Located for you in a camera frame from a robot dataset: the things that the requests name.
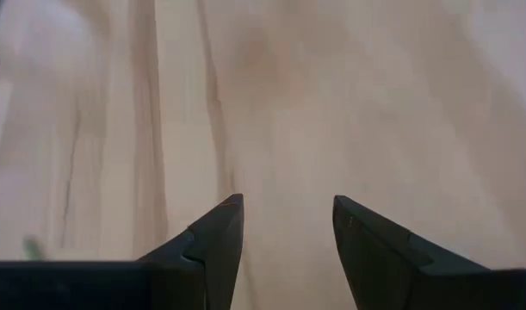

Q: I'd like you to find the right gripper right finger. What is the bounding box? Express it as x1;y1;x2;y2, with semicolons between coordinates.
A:
332;195;490;310

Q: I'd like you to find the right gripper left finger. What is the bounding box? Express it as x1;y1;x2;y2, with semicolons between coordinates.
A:
135;193;245;310

